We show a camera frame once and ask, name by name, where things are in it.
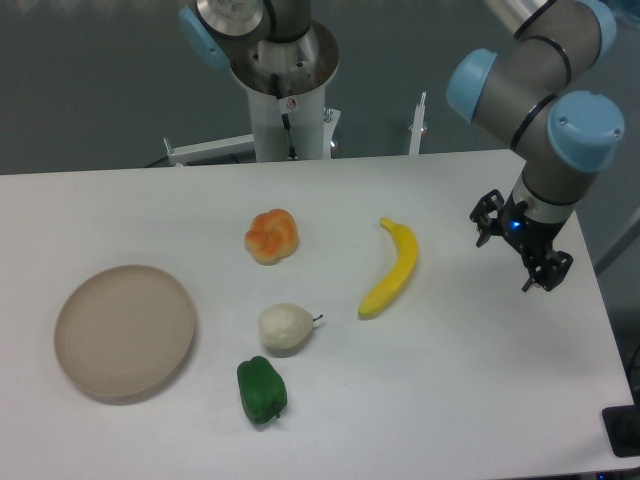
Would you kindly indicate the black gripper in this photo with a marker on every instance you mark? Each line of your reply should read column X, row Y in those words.
column 530, row 225

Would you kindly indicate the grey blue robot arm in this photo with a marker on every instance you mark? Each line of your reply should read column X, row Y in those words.
column 566, row 138

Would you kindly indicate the white pear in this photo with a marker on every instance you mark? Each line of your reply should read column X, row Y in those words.
column 284, row 328

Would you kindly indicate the yellow banana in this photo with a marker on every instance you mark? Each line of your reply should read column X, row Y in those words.
column 385, row 292

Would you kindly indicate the black box at edge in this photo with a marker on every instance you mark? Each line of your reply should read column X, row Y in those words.
column 622, row 427

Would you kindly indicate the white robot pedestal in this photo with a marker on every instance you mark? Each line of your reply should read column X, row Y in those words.
column 285, row 88

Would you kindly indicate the beige round plate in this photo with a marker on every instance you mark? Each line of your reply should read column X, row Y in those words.
column 125, row 333

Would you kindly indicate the green bell pepper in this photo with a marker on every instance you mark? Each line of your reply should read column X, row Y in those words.
column 262, row 390

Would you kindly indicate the white bracket post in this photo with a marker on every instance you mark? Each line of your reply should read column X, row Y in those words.
column 418, row 126

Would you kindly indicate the orange swirl bread roll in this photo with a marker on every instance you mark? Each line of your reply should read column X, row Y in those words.
column 272, row 236

